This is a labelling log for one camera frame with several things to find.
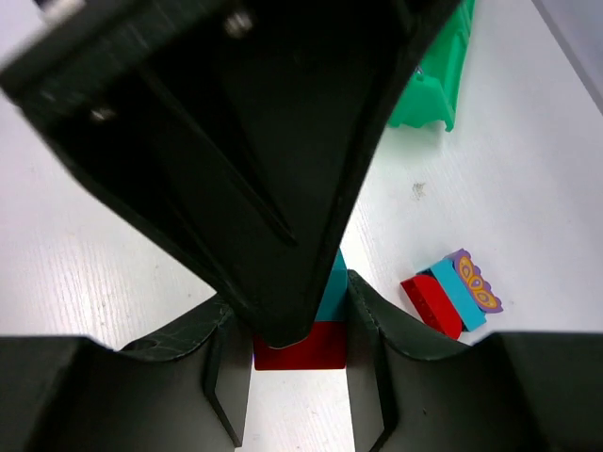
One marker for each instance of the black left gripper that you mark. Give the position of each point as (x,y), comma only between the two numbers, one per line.
(141,42)

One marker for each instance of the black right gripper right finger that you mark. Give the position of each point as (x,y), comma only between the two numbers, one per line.
(412,388)

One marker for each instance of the teal red lime lego stack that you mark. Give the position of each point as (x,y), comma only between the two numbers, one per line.
(325,347)

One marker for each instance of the green divided plastic bin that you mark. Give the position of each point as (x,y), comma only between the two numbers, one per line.
(431,95)

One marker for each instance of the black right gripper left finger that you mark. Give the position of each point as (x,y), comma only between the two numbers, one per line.
(183,387)

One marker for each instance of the purple teal red lego stack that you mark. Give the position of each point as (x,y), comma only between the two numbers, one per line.
(452,296)

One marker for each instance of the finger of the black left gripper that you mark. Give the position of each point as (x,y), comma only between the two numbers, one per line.
(243,158)

